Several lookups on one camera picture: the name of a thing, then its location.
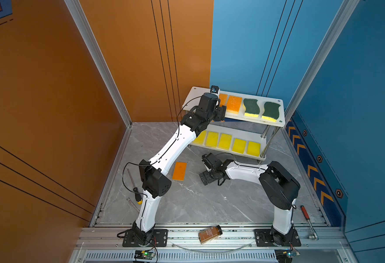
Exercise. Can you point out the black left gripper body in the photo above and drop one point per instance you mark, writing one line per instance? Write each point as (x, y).
(217, 115)

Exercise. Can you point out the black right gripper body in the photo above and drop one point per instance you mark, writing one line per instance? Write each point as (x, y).
(208, 177)

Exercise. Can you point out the orange scrub sponge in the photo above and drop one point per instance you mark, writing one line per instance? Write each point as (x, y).
(223, 99)
(233, 104)
(179, 171)

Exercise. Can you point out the large yellow coarse sponge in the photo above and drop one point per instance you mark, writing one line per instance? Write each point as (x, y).
(225, 141)

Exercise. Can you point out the yellow foam sponge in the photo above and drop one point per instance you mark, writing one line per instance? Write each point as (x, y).
(239, 146)
(253, 148)

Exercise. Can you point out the green scouring sponge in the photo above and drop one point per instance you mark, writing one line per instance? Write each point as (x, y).
(251, 108)
(271, 112)

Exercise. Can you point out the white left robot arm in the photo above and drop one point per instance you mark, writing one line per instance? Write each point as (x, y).
(153, 173)

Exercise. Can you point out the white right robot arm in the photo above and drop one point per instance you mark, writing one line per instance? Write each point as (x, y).
(280, 186)

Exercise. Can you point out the white two-tier metal shelf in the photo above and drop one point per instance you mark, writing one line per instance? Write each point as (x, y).
(247, 128)

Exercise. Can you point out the brown spice jar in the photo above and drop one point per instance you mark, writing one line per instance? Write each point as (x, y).
(210, 233)

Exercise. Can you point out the right green circuit board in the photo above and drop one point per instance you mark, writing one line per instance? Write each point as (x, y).
(286, 256)

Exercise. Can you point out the green circuit board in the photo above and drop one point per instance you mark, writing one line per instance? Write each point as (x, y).
(286, 256)
(144, 256)

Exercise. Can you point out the left green circuit board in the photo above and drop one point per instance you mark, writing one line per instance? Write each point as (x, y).
(144, 256)

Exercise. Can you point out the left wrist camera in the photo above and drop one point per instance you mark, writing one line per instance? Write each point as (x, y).
(215, 90)

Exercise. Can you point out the red handled ratchet wrench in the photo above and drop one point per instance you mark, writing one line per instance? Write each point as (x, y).
(313, 235)

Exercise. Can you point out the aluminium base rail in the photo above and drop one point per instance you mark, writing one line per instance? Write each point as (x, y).
(179, 243)

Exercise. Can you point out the aluminium corner post right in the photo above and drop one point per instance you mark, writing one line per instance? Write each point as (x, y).
(335, 29)

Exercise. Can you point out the aluminium corner post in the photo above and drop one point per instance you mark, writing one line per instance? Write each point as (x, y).
(335, 29)
(83, 26)

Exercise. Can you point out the aluminium corner post left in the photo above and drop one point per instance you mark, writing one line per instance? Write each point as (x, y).
(83, 26)

